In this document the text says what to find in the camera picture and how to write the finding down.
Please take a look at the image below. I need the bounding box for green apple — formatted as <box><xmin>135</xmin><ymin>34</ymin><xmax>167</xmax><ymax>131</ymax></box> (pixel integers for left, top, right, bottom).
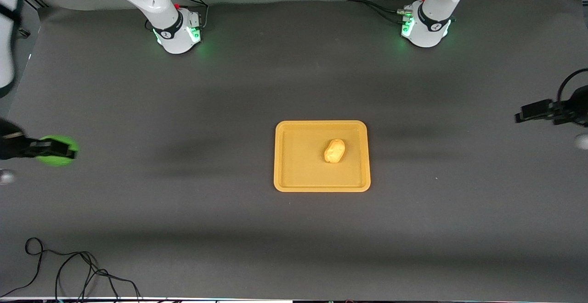
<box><xmin>36</xmin><ymin>135</ymin><xmax>79</xmax><ymax>167</ymax></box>

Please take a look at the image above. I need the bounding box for yellow potato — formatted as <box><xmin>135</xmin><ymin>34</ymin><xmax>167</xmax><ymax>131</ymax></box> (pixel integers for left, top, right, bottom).
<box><xmin>323</xmin><ymin>139</ymin><xmax>346</xmax><ymax>164</ymax></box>

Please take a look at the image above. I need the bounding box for yellow plastic tray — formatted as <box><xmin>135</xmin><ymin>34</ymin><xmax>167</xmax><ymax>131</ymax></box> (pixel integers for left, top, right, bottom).
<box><xmin>273</xmin><ymin>120</ymin><xmax>371</xmax><ymax>193</ymax></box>

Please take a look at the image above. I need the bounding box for dark grey table cover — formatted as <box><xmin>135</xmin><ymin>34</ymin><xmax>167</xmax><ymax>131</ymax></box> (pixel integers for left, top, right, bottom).
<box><xmin>0</xmin><ymin>0</ymin><xmax>588</xmax><ymax>302</ymax></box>

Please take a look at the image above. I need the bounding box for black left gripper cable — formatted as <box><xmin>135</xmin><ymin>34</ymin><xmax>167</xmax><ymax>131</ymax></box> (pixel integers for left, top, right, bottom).
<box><xmin>556</xmin><ymin>67</ymin><xmax>588</xmax><ymax>102</ymax></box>

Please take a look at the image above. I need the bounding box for loose black cable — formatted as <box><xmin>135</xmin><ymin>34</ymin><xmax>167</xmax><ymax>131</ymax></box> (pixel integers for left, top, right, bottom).
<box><xmin>0</xmin><ymin>237</ymin><xmax>142</xmax><ymax>303</ymax></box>

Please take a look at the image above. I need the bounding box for black left arm base cable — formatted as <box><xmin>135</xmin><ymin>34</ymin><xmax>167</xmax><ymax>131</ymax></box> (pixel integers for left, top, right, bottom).
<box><xmin>346</xmin><ymin>0</ymin><xmax>430</xmax><ymax>24</ymax></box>

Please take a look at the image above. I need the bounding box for black arm base cable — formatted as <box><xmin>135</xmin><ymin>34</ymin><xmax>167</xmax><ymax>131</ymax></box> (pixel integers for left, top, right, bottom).
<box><xmin>145</xmin><ymin>0</ymin><xmax>210</xmax><ymax>32</ymax></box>
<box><xmin>346</xmin><ymin>0</ymin><xmax>430</xmax><ymax>24</ymax></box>

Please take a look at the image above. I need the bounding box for black right arm base cable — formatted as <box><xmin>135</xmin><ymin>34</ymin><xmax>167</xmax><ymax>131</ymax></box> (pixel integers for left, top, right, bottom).
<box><xmin>145</xmin><ymin>0</ymin><xmax>210</xmax><ymax>32</ymax></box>

